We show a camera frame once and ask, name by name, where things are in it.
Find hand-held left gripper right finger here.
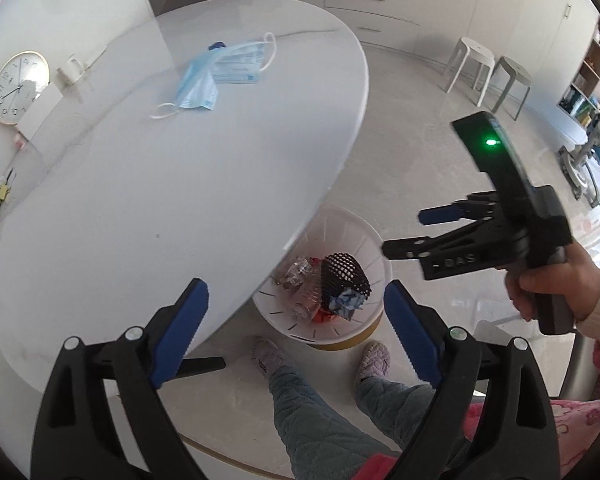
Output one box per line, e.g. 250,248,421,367
384,280,561,480

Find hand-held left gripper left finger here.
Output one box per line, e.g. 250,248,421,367
30,277,210,480

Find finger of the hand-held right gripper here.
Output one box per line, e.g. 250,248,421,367
418,191,504,226
382,216,512,261

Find white slotted waste bin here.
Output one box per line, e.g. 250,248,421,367
252,205,393,351

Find blue and white wrapper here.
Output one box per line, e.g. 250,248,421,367
330,292,366,321

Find black plastic mesh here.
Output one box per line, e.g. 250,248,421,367
320,252,372,311

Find clear plastic wrapper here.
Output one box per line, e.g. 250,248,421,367
280,256,323,288

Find person's right hand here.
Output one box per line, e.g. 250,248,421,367
505,242,600,322

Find purple knit slipper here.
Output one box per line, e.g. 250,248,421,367
355,341,392,381
252,337,286,378

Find person's right leg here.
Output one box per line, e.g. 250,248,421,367
355,377,471,466

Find person's leg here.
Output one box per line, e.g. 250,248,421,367
355,377,471,466
267,365,401,480

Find person's left leg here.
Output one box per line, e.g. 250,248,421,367
267,365,401,480

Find open wooden shelf unit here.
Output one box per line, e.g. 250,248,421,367
557,25,600,131

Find grey plastic stool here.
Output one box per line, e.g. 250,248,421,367
490,56,532,121

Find white plastic stool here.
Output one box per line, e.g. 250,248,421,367
442,36,496,107

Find tall white cupboards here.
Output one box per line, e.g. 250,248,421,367
467,0,600,111

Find blue face mask with print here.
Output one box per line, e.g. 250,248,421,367
207,32,278,85

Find white box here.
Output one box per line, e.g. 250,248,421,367
19,82,63,141

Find grey metal post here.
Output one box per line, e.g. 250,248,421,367
560,330,598,401

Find round wall clock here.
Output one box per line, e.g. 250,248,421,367
0,51,50,125

